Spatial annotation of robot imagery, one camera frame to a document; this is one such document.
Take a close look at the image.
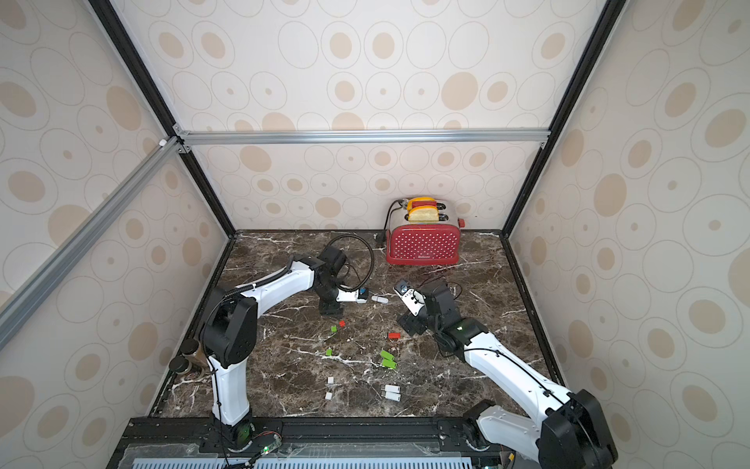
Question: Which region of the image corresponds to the yellow toast slice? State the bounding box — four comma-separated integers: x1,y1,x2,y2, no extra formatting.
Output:
407,205,441,224
407,197,438,211

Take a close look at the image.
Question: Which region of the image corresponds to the yellow toast front slice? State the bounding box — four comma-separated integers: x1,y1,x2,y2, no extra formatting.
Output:
407,205,441,224

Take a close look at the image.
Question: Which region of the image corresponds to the black frame post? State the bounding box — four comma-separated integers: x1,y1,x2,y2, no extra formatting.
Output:
501,0,626,240
86,0,236,238

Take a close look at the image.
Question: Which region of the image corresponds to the black toaster power cable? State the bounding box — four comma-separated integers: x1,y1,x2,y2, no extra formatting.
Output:
374,200,408,247

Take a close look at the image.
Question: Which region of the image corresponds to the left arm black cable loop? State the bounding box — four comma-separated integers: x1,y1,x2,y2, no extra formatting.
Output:
324,233,376,294

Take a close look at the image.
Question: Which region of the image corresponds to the left black frame post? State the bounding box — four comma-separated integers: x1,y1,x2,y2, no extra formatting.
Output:
86,0,236,238

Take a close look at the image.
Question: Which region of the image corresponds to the horizontal aluminium rail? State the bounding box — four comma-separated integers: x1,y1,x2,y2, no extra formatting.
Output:
178,128,551,146

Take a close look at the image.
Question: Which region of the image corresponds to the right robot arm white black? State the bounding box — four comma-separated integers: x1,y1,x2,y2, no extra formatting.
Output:
395,279,618,468

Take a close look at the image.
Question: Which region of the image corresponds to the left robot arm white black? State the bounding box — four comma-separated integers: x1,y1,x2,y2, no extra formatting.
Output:
199,245,369,453

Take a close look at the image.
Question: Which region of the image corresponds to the red toaster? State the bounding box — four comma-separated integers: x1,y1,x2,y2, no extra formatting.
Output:
386,205,463,266

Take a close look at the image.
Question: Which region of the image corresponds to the right black frame post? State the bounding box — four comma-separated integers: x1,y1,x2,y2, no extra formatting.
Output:
501,0,626,240

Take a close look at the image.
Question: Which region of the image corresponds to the left diagonal aluminium rail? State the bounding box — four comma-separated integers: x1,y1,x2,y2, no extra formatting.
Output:
1,136,180,347

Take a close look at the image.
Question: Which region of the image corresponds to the yellow toast back slice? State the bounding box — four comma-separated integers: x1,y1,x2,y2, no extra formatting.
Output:
407,197,438,211

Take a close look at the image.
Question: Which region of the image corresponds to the brown cylinder object at edge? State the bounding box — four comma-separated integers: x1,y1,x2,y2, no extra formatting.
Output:
168,338,208,376

